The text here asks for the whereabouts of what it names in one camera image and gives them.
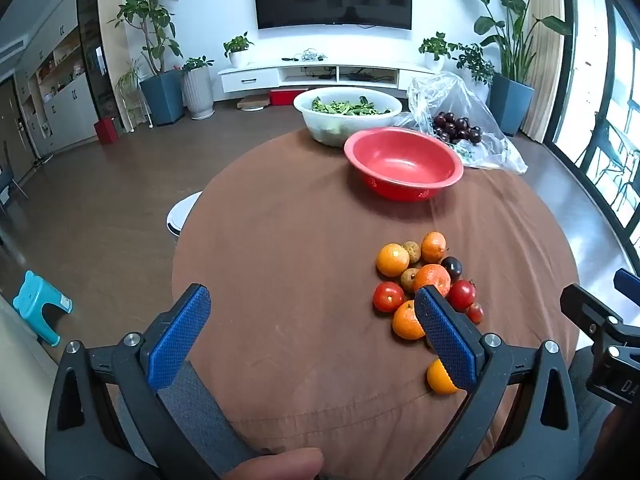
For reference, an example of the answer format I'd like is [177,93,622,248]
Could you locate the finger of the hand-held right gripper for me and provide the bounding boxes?
[614,268,640,306]
[559,283,640,356]

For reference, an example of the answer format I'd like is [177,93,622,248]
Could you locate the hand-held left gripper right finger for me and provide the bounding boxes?
[414,285,581,480]

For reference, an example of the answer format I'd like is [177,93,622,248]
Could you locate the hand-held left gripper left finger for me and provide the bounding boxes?
[45,284,221,480]

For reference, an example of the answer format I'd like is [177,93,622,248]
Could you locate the orange tangerine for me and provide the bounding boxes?
[412,263,452,298]
[376,243,411,278]
[426,358,459,395]
[421,231,447,264]
[391,300,426,341]

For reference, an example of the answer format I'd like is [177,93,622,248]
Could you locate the red plastic bowl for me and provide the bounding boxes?
[343,128,465,203]

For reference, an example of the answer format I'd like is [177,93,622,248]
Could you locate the person's left hand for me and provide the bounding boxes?
[220,447,326,480]

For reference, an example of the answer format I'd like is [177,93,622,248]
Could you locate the grey denim trousers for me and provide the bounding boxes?
[116,347,618,480]

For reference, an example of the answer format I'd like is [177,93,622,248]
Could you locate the blue child stool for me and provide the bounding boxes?
[12,270,73,347]

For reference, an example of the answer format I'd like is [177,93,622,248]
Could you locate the clear plastic bag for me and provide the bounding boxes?
[395,71,529,176]

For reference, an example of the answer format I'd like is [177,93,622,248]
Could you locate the pile of dark cherries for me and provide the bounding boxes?
[431,111,483,146]

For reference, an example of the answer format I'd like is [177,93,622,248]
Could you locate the red waste bin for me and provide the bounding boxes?
[94,116,121,145]

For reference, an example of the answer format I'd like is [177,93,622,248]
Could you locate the broad-leaf plant in blue pot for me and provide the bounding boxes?
[445,0,573,136]

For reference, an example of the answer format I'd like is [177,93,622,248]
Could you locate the dark chair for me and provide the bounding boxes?
[0,140,28,206]

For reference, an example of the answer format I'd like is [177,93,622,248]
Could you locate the leafy tree in blue pot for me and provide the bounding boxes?
[107,0,186,127]

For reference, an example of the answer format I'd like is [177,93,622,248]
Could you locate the beige curtain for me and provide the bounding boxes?
[520,0,566,143]

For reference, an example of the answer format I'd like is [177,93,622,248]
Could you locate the plant in white ribbed pot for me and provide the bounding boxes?
[180,56,216,121]

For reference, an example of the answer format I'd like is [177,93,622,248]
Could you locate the white plastic bowl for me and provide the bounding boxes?
[293,86,403,148]

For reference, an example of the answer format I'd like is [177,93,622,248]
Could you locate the green leafy vegetables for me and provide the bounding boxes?
[311,97,393,117]

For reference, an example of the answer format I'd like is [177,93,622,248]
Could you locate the thin plant on white stand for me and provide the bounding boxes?
[115,60,152,133]

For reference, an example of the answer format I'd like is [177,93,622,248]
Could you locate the red box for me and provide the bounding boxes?
[270,89,308,107]

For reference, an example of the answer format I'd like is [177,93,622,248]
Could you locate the bushy green potted plant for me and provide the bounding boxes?
[452,42,496,101]

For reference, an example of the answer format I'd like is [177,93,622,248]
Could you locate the white television cabinet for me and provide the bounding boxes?
[217,62,431,101]

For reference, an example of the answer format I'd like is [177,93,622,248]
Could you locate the small plant in white pot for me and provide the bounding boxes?
[223,32,254,68]
[419,32,453,72]

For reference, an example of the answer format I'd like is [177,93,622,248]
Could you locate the black window frame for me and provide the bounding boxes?
[545,0,640,243]

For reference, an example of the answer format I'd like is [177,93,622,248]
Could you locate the white wall storage cabinets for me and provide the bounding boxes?
[15,0,116,153]

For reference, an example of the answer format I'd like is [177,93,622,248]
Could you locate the cables on cabinet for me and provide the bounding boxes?
[282,49,328,64]

